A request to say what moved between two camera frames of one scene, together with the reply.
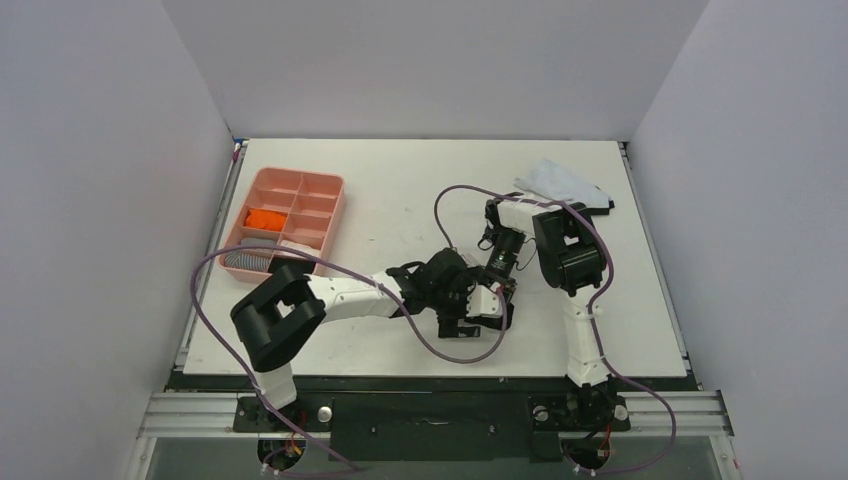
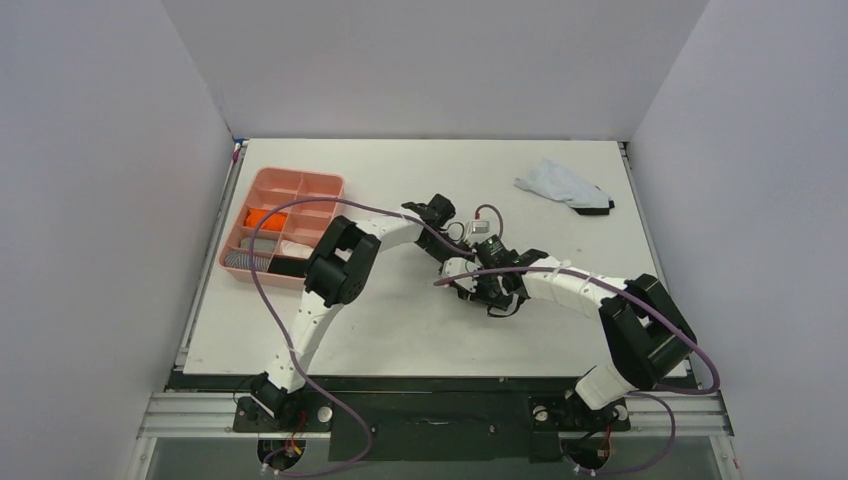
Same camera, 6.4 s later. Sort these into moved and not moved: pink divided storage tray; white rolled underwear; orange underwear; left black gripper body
Moved: left black gripper body
Not moved: pink divided storage tray; white rolled underwear; orange underwear
